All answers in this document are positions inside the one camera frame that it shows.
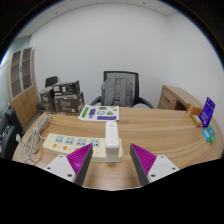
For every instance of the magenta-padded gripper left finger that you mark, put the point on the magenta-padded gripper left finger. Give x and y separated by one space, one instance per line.
63 166

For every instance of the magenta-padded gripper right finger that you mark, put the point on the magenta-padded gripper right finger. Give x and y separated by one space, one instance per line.
160 166

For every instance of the white charger block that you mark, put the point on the white charger block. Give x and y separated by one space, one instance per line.
112 140

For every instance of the cream power strip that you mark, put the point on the cream power strip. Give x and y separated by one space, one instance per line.
61 143

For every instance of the blue small box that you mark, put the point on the blue small box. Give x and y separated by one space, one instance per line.
206 134

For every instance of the tan flat box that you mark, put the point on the tan flat box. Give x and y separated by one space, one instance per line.
196 120

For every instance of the large dark cardboard box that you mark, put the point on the large dark cardboard box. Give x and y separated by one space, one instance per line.
69 104

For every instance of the printed paper sheet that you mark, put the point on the printed paper sheet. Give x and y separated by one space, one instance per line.
100 113

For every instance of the orange box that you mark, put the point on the orange box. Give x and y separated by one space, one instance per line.
194 109

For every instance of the wooden side desk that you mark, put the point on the wooden side desk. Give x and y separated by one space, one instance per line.
170 99

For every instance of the tall dark cardboard box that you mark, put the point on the tall dark cardboard box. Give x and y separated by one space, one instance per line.
46 98

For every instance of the wooden cabinet with glass doors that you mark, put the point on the wooden cabinet with glass doors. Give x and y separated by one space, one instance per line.
25 106

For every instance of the purple standing card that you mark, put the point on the purple standing card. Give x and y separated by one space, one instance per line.
207 111

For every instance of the small dark cardboard box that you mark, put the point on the small dark cardboard box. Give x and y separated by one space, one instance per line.
66 87

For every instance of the black visitor chair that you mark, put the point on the black visitor chair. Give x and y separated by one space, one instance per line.
50 81

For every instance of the grey backpack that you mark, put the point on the grey backpack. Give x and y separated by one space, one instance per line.
116 91

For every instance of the black mesh office chair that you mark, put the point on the black mesh office chair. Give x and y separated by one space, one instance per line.
132 77

